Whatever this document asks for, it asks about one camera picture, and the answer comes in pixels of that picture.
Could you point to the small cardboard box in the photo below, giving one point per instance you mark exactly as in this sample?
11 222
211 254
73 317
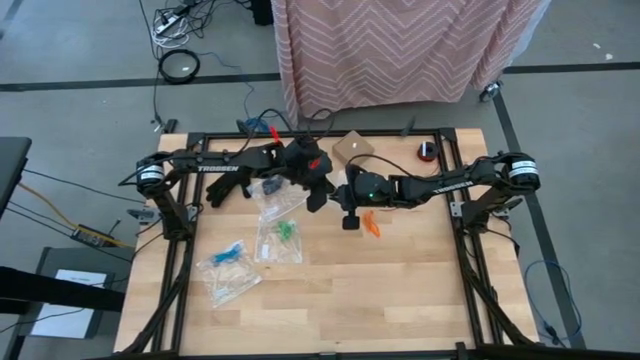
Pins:
357 145

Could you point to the long green rubber band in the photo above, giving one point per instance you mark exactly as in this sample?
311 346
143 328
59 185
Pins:
285 230

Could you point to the orange rubber band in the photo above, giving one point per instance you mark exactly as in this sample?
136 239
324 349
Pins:
372 226

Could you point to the black desk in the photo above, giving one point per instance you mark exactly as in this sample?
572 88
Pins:
12 165

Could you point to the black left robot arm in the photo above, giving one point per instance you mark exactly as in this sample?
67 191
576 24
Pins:
215 165

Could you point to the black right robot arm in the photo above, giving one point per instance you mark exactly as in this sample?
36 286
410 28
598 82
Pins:
450 187

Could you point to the red black tape roll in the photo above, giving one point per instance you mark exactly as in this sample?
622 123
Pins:
426 152

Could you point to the black table clamp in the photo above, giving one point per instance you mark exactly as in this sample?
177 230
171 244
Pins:
244 125
171 126

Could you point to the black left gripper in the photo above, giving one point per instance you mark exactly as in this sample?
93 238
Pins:
305 165

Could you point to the pink chevron cloth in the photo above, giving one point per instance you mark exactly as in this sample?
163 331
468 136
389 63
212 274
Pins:
390 50

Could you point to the black box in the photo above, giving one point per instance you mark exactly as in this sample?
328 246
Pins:
262 12

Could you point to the white paper sheet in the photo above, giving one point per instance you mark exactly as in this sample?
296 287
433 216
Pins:
65 322

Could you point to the black bar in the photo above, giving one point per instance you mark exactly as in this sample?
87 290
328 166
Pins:
50 290

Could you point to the silver mounting bracket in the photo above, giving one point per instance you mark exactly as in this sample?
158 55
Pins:
193 212
456 208

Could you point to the silver caster wheel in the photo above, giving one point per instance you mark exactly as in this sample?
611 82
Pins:
491 91

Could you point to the black aluminium table frame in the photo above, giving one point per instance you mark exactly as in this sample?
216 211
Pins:
390 134

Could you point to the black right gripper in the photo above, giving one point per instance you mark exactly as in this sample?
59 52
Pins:
370 190

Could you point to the white power strip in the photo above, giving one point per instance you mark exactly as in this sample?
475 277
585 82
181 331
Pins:
167 24

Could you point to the black and yellow device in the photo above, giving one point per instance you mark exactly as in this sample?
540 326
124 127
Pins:
92 236

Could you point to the grey cabinet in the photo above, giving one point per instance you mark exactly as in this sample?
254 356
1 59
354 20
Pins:
75 260

